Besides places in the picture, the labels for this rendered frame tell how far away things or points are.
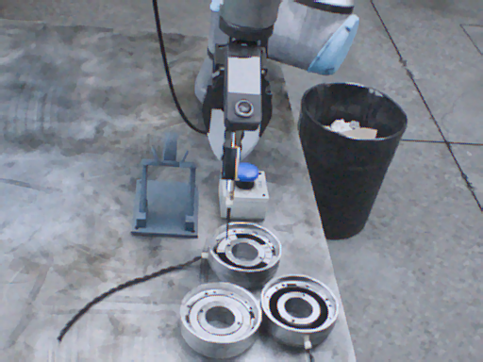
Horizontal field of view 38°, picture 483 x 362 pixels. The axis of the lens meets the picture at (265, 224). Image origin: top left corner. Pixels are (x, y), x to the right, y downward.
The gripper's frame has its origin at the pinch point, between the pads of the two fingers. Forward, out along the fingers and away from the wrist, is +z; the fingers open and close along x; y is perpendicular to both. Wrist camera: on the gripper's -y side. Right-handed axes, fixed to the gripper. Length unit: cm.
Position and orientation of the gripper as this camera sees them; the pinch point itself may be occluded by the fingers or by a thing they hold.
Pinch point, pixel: (230, 156)
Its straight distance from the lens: 101.5
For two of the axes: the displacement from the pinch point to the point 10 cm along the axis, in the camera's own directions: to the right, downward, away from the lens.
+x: -9.9, -0.6, -1.4
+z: -1.4, 7.5, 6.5
